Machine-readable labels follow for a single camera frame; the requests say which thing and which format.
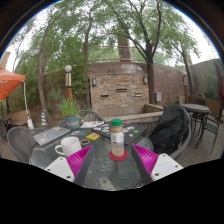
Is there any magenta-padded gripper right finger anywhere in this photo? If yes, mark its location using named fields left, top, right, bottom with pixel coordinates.
left=130, top=143, right=184, bottom=186

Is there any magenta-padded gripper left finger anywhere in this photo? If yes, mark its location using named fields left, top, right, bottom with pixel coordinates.
left=44, top=144, right=96, bottom=187

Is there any green-capped brown drink bottle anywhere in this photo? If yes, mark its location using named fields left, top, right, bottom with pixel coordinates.
left=110, top=118, right=125, bottom=158

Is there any white ceramic mug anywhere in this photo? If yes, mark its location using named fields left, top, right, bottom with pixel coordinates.
left=54, top=136, right=83, bottom=158

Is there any grey mesh chair holding jacket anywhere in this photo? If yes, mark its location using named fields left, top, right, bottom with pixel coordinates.
left=168, top=126, right=194, bottom=161

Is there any grey laptop with stickers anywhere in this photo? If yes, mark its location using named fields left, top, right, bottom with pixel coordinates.
left=32, top=125, right=72, bottom=148

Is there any black jacket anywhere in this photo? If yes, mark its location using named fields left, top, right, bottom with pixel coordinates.
left=148, top=104, right=192, bottom=156

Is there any blue printed card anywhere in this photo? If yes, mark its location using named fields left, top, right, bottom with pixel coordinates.
left=70, top=129, right=87, bottom=136

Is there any flat round red coaster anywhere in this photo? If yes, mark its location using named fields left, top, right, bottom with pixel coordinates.
left=108, top=149, right=129, bottom=162

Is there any black laptop with stickers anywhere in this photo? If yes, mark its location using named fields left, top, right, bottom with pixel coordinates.
left=91, top=123, right=149, bottom=146

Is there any yellow square card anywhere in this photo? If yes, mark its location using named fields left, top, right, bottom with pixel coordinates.
left=85, top=132, right=102, bottom=141

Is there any blue yellow striped cone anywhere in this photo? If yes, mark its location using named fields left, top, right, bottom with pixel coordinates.
left=40, top=109, right=49, bottom=127

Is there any white printed booklet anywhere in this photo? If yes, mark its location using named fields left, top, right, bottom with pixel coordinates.
left=79, top=120, right=106, bottom=130

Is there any green plant in blue pot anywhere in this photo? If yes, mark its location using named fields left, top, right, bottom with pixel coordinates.
left=57, top=98, right=82, bottom=130

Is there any black metal patio chair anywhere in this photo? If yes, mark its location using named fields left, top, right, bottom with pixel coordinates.
left=194, top=106, right=224, bottom=154

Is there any round dark patio table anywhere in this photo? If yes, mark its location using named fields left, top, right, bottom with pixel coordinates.
left=181, top=103, right=212, bottom=134

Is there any dark-trunked upright tree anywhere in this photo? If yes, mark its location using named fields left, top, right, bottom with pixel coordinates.
left=106, top=0, right=201, bottom=106

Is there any leaning grey-trunked tree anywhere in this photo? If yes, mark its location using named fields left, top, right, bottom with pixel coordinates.
left=19, top=6, right=91, bottom=126

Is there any closed maroon patio umbrella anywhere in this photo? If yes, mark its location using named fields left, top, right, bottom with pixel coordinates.
left=213, top=61, right=224, bottom=108

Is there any orange canopy tent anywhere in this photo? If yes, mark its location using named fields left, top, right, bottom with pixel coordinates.
left=0, top=66, right=34, bottom=129

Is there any globe-topped lamp post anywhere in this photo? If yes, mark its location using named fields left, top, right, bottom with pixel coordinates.
left=64, top=64, right=74, bottom=103

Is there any stone brick fountain wall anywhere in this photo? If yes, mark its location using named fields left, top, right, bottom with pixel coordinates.
left=87, top=62, right=188, bottom=124

